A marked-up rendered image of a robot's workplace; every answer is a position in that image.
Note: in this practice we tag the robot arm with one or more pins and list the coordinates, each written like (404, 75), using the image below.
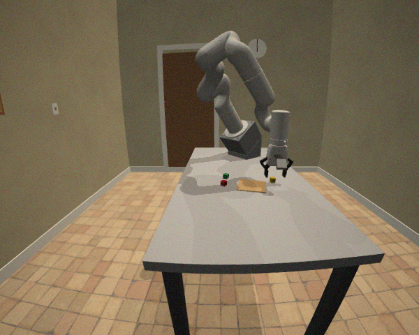
(244, 61)

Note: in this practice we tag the orange mat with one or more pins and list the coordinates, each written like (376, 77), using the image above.
(252, 186)

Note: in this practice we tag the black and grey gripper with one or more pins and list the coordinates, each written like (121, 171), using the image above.
(275, 150)

